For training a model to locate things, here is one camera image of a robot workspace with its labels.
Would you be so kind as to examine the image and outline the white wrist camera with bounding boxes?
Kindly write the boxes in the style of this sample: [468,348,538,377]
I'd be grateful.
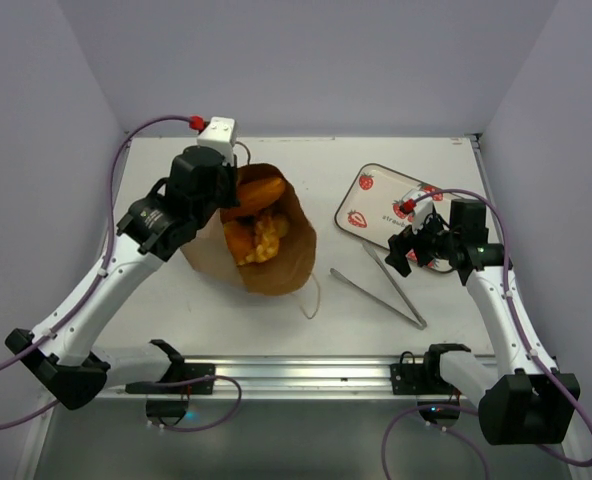
[400,189,434,233]
[197,117,238,165]

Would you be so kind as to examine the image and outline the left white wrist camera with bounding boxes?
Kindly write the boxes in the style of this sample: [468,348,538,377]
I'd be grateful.
[197,117,238,165]

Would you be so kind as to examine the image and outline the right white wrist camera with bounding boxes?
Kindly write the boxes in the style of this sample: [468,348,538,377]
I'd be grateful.
[400,189,434,233]

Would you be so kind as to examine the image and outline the metal tongs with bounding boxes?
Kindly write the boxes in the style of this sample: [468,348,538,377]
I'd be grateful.
[329,242,428,331]

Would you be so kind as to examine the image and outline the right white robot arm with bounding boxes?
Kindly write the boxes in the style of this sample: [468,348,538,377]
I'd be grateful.
[385,190,580,445]

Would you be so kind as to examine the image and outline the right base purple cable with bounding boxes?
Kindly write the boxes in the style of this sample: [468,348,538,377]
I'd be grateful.
[380,402,492,480]

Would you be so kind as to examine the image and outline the round orange fake bread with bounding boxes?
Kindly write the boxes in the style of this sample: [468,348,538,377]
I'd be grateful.
[223,220,255,266]

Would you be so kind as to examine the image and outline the aluminium mounting rail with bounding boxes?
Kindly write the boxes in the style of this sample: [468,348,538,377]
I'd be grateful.
[95,354,562,401]

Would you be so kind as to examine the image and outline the strawberry pattern tray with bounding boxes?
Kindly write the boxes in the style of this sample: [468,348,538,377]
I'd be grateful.
[334,163,455,250]

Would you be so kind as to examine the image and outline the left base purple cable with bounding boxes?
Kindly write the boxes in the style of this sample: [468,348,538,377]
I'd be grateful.
[150,374,243,432]

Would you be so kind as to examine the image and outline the brown paper bag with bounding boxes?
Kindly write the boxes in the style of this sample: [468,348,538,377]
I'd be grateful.
[181,163,317,297]

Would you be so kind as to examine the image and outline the long orange fake baguette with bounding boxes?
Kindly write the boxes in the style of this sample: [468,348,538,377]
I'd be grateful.
[237,176,286,213]

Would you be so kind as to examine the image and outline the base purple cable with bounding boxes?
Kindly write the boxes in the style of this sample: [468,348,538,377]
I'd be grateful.
[380,402,492,480]
[150,374,243,432]

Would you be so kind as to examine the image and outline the braided yellow fake bread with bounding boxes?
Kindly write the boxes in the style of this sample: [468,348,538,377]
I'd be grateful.
[248,212,290,264]

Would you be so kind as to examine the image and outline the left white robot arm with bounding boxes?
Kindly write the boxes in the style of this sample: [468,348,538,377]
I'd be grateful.
[5,141,237,410]

